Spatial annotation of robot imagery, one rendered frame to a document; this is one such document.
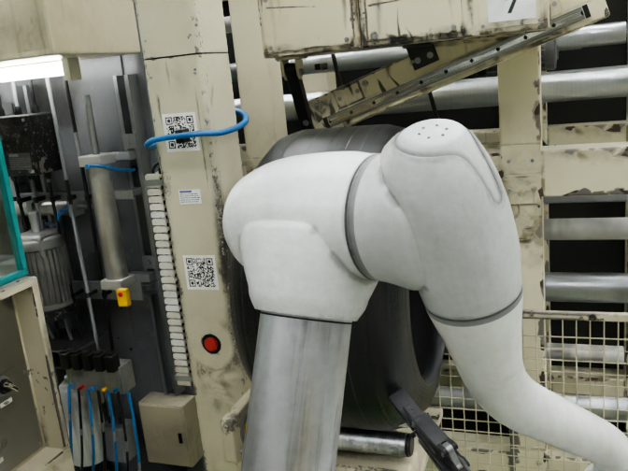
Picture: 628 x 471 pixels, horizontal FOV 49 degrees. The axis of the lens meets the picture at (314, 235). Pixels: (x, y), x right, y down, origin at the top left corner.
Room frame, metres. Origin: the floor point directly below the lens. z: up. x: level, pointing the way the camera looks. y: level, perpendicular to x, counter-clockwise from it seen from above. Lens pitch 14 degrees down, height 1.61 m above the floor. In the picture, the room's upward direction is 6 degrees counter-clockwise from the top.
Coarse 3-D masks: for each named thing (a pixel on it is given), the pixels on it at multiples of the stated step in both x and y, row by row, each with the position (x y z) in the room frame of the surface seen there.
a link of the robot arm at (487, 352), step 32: (448, 320) 0.62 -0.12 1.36; (480, 320) 0.61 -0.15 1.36; (512, 320) 0.62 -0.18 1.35; (480, 352) 0.63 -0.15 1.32; (512, 352) 0.64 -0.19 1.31; (480, 384) 0.65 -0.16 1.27; (512, 384) 0.65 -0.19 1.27; (512, 416) 0.67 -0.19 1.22; (544, 416) 0.68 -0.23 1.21; (576, 416) 0.71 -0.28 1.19; (576, 448) 0.71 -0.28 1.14; (608, 448) 0.73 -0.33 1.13
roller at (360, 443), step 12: (348, 432) 1.19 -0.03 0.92; (360, 432) 1.18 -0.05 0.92; (372, 432) 1.18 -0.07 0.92; (384, 432) 1.17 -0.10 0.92; (396, 432) 1.17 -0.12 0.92; (348, 444) 1.18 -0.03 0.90; (360, 444) 1.17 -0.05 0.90; (372, 444) 1.16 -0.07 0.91; (384, 444) 1.15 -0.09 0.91; (396, 444) 1.15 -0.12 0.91; (408, 444) 1.14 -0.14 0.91; (408, 456) 1.14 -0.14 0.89
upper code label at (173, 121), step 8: (192, 112) 1.35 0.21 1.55; (168, 120) 1.37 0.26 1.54; (176, 120) 1.37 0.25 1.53; (184, 120) 1.36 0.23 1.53; (192, 120) 1.35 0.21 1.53; (168, 128) 1.37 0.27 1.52; (176, 128) 1.37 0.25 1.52; (184, 128) 1.36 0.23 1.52; (192, 128) 1.35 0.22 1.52; (168, 144) 1.37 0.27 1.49; (176, 144) 1.37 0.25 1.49; (184, 144) 1.36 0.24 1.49; (192, 144) 1.35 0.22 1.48
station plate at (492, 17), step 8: (488, 0) 1.40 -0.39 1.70; (496, 0) 1.39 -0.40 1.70; (504, 0) 1.39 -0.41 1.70; (512, 0) 1.38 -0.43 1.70; (520, 0) 1.38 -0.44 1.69; (528, 0) 1.37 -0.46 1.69; (488, 8) 1.40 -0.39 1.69; (496, 8) 1.39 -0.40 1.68; (504, 8) 1.39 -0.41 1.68; (512, 8) 1.38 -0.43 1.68; (520, 8) 1.38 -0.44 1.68; (528, 8) 1.37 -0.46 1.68; (488, 16) 1.40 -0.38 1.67; (496, 16) 1.39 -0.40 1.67; (504, 16) 1.39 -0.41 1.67; (512, 16) 1.38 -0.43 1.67; (520, 16) 1.38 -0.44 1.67; (528, 16) 1.37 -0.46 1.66
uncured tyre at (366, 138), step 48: (288, 144) 1.27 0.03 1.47; (336, 144) 1.23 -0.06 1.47; (384, 144) 1.20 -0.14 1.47; (240, 288) 1.11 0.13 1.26; (384, 288) 1.04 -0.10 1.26; (240, 336) 1.12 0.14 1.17; (384, 336) 1.03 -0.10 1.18; (432, 336) 1.44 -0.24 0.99; (384, 384) 1.04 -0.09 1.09; (432, 384) 1.22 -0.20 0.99
